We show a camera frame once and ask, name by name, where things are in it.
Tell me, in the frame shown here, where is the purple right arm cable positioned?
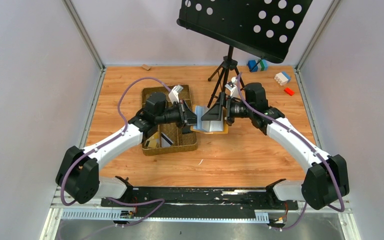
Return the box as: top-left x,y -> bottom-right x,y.
235,72 -> 346,232

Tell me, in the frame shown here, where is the dark grey card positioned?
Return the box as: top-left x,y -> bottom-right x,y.
181,125 -> 193,135

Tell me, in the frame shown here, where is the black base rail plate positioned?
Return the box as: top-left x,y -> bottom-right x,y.
100,186 -> 299,220

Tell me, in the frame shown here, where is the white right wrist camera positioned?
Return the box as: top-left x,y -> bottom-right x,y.
224,76 -> 240,99

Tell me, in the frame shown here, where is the black music stand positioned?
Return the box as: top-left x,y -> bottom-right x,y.
176,0 -> 314,109

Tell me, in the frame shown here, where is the small wooden block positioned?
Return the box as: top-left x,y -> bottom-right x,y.
141,64 -> 152,71

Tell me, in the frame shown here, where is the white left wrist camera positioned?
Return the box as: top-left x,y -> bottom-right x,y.
168,85 -> 184,104

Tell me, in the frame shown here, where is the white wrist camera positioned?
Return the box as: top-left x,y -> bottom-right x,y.
168,85 -> 184,104
224,76 -> 240,99

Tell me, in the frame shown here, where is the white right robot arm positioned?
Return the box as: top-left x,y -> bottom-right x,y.
197,82 -> 350,212

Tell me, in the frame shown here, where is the white blue toy block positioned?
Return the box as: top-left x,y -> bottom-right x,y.
274,71 -> 292,86

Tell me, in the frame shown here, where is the white card with black stripe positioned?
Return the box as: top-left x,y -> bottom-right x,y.
144,139 -> 159,149

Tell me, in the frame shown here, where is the woven straw divided tray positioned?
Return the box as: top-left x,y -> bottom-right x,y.
141,84 -> 198,156

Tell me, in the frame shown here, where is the red toy block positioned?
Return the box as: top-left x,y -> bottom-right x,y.
284,87 -> 295,96

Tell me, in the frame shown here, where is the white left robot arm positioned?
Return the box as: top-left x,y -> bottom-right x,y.
55,92 -> 198,206

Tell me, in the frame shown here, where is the blue green toy block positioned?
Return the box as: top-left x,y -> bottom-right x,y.
247,59 -> 269,73

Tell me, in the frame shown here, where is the yellow leather card holder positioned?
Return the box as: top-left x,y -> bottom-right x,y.
190,104 -> 229,135

